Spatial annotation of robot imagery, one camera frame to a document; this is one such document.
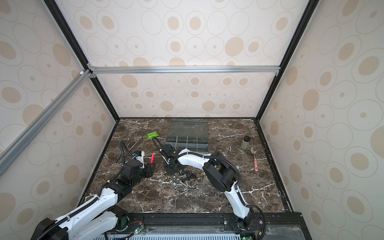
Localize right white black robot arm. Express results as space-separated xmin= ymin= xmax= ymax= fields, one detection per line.
xmin=152 ymin=137 xmax=266 ymax=231

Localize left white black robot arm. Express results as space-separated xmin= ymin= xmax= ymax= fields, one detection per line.
xmin=32 ymin=142 xmax=155 ymax=240

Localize pile of screws and nuts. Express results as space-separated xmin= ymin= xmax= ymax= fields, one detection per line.
xmin=165 ymin=170 xmax=205 ymax=195

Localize pink marker pen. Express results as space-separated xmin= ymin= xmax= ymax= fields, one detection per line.
xmin=150 ymin=154 xmax=155 ymax=164

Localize metal tongs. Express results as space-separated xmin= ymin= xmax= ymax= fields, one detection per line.
xmin=116 ymin=137 xmax=143 ymax=163

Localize green snack packet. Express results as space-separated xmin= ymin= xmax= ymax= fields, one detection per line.
xmin=147 ymin=132 xmax=159 ymax=140

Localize grey compartment organizer box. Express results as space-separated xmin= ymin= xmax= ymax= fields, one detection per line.
xmin=166 ymin=119 xmax=209 ymax=153

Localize small spice jar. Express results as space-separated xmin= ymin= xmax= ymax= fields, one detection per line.
xmin=240 ymin=136 xmax=251 ymax=150

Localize pink handled spoon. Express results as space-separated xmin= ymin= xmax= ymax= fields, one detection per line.
xmin=250 ymin=147 xmax=258 ymax=172

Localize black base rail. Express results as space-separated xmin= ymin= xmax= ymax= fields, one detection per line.
xmin=53 ymin=211 xmax=313 ymax=240

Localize horizontal aluminium frame bar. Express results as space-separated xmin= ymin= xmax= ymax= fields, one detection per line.
xmin=91 ymin=66 xmax=280 ymax=74

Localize diagonal aluminium frame bar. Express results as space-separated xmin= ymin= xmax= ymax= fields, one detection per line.
xmin=1 ymin=70 xmax=91 ymax=175

